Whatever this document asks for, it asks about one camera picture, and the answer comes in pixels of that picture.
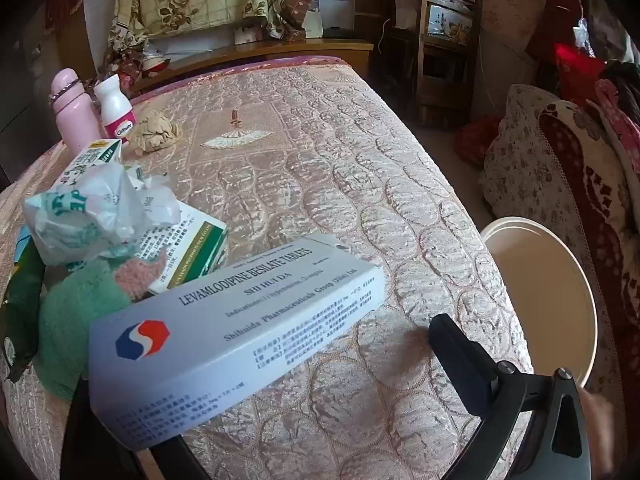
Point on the clear plastic bag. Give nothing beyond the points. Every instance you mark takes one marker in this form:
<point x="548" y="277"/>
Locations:
<point x="582" y="30"/>

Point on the beige paper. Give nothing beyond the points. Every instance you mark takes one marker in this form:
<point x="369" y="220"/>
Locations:
<point x="155" y="132"/>

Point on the green white medicine box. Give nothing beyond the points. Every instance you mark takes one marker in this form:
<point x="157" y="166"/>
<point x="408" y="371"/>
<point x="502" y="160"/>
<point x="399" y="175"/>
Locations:
<point x="190" y="245"/>

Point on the pink spotted garment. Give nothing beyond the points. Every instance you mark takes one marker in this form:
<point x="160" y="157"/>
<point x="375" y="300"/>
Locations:
<point x="620" y="125"/>

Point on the dark red hanging garment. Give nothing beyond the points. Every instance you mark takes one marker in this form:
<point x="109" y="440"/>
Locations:
<point x="550" y="15"/>

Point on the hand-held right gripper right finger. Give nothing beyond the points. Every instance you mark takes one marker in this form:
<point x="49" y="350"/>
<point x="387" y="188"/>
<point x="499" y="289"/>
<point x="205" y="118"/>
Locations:
<point x="460" y="360"/>

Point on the green fluffy sock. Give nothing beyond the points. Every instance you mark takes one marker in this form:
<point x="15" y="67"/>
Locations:
<point x="75" y="320"/>

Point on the dark brown garment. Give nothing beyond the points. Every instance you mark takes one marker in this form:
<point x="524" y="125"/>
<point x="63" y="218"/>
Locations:
<point x="622" y="75"/>

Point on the white pill bottle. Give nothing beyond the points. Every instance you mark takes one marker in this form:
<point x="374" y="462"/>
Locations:
<point x="114" y="110"/>

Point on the green snack packet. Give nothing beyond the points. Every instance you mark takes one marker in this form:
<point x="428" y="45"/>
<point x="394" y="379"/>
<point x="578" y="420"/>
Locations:
<point x="20" y="300"/>

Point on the green white milk carton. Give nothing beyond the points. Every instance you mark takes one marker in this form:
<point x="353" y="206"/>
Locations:
<point x="90" y="160"/>

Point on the printed carton box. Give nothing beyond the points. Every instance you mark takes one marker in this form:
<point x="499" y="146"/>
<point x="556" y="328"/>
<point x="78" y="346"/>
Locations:
<point x="450" y="20"/>

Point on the white plastic bucket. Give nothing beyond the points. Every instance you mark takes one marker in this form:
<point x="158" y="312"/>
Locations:
<point x="540" y="285"/>

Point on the wooden cabinet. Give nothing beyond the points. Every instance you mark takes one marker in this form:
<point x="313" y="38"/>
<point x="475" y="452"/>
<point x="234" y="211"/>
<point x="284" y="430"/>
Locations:
<point x="325" y="55"/>

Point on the pink thermos bottle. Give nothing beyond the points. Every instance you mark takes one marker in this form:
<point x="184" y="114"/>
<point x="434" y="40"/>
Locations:
<point x="75" y="120"/>

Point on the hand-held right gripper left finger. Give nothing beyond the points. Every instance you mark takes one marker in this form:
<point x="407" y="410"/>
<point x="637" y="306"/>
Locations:
<point x="90" y="452"/>

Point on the pink quilted mattress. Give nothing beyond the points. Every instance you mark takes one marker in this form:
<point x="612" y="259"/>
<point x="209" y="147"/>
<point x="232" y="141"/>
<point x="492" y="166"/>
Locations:
<point x="325" y="160"/>

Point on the floral covered sofa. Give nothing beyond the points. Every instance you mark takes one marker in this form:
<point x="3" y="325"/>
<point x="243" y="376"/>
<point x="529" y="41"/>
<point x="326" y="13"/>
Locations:
<point x="530" y="160"/>

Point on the wooden chair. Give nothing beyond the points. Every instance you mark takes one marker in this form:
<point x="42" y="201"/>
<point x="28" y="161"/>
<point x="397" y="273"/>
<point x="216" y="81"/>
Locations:
<point x="430" y="85"/>

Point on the white plastic bag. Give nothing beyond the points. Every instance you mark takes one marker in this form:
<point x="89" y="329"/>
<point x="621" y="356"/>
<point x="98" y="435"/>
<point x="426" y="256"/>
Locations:
<point x="100" y="210"/>

